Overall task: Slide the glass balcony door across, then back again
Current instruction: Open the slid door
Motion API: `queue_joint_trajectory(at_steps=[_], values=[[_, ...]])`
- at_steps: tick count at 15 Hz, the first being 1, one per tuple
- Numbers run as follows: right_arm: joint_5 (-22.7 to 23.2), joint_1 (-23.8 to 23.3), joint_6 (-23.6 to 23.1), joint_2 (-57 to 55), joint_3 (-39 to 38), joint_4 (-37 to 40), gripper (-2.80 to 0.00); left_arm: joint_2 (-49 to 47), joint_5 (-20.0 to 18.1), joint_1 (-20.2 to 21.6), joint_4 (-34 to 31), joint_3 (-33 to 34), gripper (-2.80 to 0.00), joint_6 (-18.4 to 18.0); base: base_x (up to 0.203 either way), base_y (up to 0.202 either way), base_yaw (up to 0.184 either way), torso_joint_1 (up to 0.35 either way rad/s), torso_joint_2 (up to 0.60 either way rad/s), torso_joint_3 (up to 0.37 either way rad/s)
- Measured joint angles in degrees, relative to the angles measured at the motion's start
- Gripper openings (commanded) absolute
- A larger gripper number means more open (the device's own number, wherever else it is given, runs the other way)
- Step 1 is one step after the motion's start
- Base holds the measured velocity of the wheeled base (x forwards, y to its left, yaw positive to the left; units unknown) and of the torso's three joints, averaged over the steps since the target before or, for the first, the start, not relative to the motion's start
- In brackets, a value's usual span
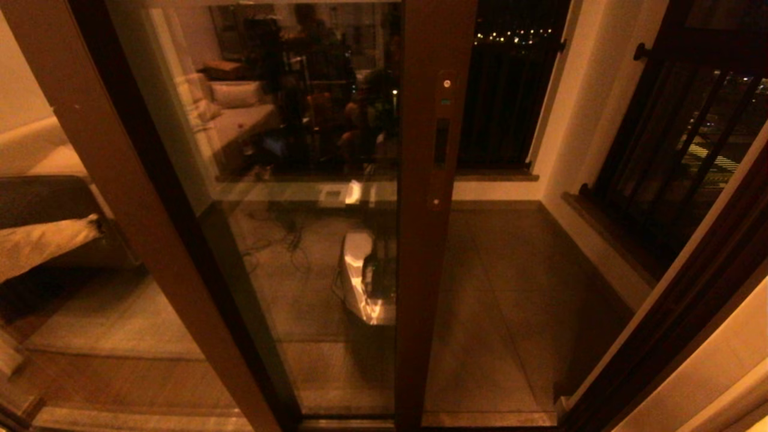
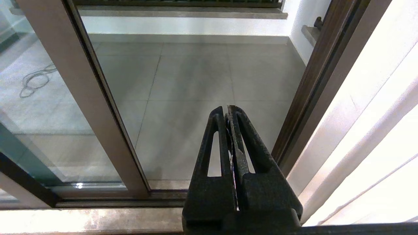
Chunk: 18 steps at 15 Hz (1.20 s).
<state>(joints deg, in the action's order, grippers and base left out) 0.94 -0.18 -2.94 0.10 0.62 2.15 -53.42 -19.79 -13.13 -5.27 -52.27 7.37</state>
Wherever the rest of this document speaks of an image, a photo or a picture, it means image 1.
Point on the brown framed fixed glass panel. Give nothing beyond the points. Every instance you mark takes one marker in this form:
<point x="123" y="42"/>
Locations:
<point x="120" y="180"/>

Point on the dark balcony railing with knob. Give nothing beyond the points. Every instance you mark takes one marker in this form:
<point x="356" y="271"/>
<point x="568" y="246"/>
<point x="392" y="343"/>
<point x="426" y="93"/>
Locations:
<point x="660" y="120"/>

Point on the dark brown door frame jamb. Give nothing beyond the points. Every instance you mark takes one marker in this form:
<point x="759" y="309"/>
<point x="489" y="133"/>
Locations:
<point x="678" y="324"/>

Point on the brown framed sliding glass door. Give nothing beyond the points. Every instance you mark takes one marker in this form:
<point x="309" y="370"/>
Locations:
<point x="420" y="270"/>

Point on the black aluminum extrusion rail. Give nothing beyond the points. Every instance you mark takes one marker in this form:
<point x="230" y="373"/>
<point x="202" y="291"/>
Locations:
<point x="480" y="423"/>

